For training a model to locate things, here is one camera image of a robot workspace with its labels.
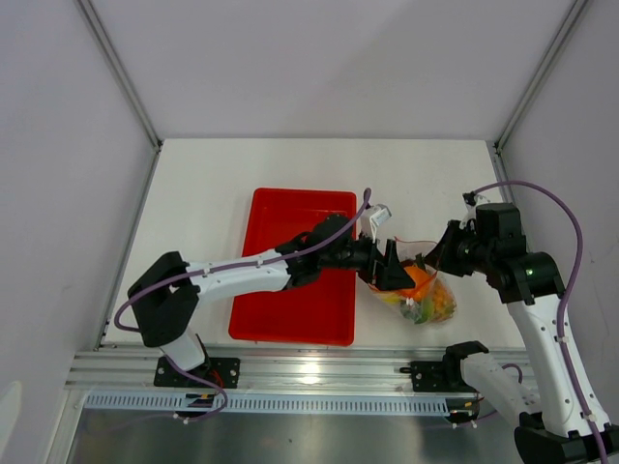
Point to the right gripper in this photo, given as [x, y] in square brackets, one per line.
[441, 255]

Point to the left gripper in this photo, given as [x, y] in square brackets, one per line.
[386, 270]

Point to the orange fruit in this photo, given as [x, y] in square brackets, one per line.
[423, 282]

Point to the clear zip top bag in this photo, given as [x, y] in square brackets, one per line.
[412, 253]

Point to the yellow pineapple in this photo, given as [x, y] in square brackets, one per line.
[439, 303]

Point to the green lime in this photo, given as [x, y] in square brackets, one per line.
[421, 312]

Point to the yellow pear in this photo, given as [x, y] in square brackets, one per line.
[392, 298]

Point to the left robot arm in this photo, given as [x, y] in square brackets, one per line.
[162, 301]

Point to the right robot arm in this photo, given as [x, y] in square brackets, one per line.
[563, 422]

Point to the red plastic tray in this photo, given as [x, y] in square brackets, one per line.
[322, 312]

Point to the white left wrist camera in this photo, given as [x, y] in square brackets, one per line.
[372, 218]

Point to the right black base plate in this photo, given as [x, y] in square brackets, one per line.
[429, 376]

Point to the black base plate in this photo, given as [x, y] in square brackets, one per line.
[429, 376]
[223, 372]

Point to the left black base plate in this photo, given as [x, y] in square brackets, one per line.
[223, 372]

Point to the aluminium mounting rail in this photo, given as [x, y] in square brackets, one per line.
[262, 369]

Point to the white slotted cable duct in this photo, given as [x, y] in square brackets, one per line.
[400, 405]

